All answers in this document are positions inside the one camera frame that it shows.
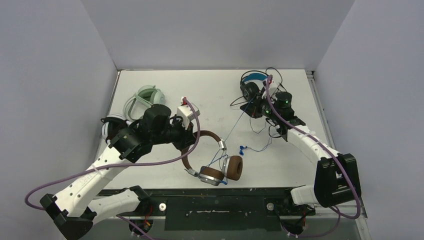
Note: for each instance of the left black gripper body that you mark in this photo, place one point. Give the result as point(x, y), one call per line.
point(179, 135)

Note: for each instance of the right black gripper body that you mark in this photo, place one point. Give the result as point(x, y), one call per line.
point(255, 108)

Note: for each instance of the black blue headphones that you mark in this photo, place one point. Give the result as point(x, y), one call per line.
point(249, 83)

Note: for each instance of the mint green headphones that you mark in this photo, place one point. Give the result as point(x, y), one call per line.
point(147, 95)

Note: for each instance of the white black headphones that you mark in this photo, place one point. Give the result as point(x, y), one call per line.
point(112, 124)

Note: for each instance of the brown headphones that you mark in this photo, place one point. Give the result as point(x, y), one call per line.
point(220, 169)

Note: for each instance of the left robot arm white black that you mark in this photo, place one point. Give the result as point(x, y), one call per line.
point(76, 209)

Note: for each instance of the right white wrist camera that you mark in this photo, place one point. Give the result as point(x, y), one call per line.
point(273, 87)

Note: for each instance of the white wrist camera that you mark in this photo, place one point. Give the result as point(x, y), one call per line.
point(186, 113)
point(273, 87)

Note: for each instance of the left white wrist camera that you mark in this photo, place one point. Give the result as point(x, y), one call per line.
point(186, 113)

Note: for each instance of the aluminium frame rail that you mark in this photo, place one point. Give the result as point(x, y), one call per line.
point(327, 131)

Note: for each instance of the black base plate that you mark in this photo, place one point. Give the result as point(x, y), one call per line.
point(222, 209)

